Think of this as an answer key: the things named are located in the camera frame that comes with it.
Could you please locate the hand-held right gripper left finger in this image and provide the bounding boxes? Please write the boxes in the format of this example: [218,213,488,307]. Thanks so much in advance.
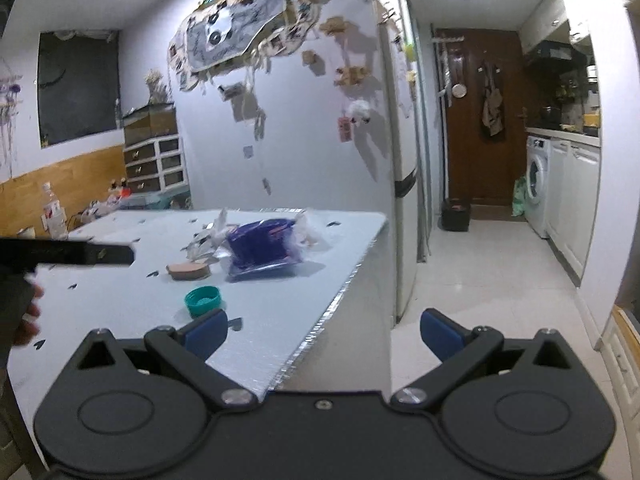
[70,309,259,413]

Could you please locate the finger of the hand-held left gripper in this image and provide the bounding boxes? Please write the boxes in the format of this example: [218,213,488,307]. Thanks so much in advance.
[0,238,136,274]

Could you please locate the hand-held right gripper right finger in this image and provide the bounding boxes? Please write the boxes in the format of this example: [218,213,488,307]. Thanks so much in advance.
[390,309,583,413]

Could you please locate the teal bottle cap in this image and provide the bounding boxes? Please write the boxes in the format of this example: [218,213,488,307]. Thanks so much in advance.
[184,286,223,319]

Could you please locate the clear wrapper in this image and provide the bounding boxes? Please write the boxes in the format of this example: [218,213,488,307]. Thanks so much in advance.
[182,206,236,264]

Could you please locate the blue snack bag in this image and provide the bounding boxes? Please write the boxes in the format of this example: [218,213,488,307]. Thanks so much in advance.
[226,217,305,282]

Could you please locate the clear plastic bag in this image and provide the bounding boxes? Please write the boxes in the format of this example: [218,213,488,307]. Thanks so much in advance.
[292,210,332,252]

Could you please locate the person's left hand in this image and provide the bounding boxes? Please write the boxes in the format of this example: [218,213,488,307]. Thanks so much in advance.
[12,284,45,347]

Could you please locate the clear plastic bottle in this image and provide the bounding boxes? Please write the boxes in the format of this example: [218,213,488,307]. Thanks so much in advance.
[41,183,69,239]

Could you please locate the black floor bin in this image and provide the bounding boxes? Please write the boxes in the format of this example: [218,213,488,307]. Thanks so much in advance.
[440,199,472,233]

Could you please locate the white drawer cabinet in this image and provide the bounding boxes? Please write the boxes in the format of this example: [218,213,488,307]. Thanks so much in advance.
[122,134,189,194]

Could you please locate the green plastic bag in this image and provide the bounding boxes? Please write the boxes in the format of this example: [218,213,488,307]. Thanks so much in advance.
[511,176,529,219]

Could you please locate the glass tank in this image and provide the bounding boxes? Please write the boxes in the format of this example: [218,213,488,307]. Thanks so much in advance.
[122,102,177,144]

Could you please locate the brown wooden door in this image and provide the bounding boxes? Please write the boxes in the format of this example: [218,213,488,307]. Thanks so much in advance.
[432,29,529,207]

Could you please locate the white washing machine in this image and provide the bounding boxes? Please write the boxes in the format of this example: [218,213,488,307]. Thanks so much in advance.
[525,135,552,239]

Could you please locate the white kitchen base cabinets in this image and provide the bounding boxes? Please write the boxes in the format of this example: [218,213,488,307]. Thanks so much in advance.
[547,137,602,282]

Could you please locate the dried flower bouquet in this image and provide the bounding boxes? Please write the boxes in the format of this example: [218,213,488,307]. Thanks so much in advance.
[144,70,174,106]

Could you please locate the white refrigerator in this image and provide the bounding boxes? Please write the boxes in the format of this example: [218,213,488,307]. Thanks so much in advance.
[367,0,422,324]

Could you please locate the hanging apron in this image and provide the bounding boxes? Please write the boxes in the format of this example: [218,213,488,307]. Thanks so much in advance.
[480,62,505,139]

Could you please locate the white plush sheep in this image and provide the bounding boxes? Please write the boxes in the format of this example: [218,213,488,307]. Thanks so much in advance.
[347,100,374,125]

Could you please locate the white hanging rack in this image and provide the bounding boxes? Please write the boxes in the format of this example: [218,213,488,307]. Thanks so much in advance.
[433,35,467,109]

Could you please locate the black range hood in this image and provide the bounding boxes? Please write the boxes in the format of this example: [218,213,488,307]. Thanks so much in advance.
[524,40,587,64]

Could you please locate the white upper kitchen cabinets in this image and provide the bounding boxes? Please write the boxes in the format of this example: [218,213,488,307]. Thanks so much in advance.
[517,0,592,54]

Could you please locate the black wall chalkboard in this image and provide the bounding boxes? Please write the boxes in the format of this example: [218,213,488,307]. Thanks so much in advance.
[38,30,122,149]

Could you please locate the purple hanging wall ornament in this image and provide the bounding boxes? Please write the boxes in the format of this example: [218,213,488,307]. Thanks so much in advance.
[0,57,24,167]

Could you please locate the panda photo wall collage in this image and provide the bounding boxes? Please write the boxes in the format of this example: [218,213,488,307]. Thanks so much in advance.
[167,0,322,92]

